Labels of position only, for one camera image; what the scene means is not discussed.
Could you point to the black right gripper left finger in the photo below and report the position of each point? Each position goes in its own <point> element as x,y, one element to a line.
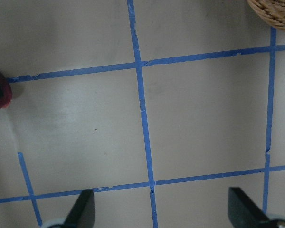
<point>82,214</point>

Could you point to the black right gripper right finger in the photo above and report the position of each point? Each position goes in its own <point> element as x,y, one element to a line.
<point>243,212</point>

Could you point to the woven wicker basket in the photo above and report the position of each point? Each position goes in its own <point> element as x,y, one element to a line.
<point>270,11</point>

